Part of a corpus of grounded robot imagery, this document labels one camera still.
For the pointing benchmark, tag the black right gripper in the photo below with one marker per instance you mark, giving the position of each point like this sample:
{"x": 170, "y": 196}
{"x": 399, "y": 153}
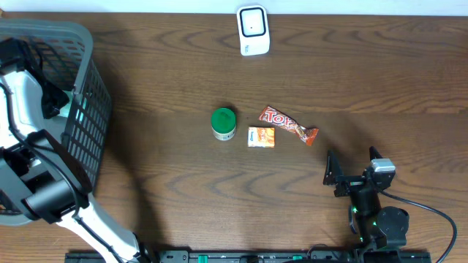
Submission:
{"x": 334, "y": 174}

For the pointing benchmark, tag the red Top chocolate bar wrapper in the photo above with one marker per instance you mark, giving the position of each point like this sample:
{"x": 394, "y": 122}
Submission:
{"x": 277, "y": 118}

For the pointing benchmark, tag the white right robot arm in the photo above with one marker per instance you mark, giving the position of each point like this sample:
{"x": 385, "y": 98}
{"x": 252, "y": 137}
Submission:
{"x": 380, "y": 228}

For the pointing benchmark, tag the white barcode scanner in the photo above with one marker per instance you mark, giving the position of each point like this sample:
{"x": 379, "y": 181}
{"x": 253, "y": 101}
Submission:
{"x": 253, "y": 30}

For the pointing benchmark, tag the small orange box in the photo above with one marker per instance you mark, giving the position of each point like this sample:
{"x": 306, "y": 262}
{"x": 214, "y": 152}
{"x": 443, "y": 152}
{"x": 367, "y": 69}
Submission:
{"x": 261, "y": 137}

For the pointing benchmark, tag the green lid jar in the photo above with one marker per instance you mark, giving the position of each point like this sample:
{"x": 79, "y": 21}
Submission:
{"x": 223, "y": 124}

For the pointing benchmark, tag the grey plastic basket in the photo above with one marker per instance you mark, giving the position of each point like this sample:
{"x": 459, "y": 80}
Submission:
{"x": 55, "y": 113}

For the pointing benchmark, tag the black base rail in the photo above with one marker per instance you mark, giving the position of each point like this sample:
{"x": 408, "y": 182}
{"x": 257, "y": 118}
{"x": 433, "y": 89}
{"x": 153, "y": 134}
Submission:
{"x": 320, "y": 255}

